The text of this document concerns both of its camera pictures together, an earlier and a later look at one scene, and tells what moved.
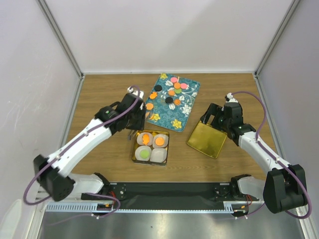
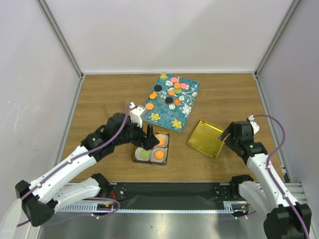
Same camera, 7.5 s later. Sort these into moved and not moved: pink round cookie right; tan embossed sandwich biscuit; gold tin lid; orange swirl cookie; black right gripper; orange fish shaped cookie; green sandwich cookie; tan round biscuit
Moved: tan round biscuit; orange fish shaped cookie; black right gripper
Not moved: gold tin lid; pink round cookie right; tan embossed sandwich biscuit; orange swirl cookie; green sandwich cookie
